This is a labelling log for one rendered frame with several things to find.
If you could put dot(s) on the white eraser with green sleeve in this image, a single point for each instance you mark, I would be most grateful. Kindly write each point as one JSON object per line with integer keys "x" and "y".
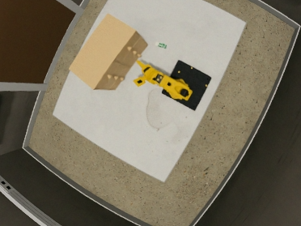
{"x": 160, "y": 45}

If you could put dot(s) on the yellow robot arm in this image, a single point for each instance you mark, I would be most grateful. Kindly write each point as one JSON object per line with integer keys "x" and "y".
{"x": 171, "y": 85}

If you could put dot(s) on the tan wooden chest of drawers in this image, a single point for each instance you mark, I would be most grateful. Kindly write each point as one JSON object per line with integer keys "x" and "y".
{"x": 101, "y": 49}

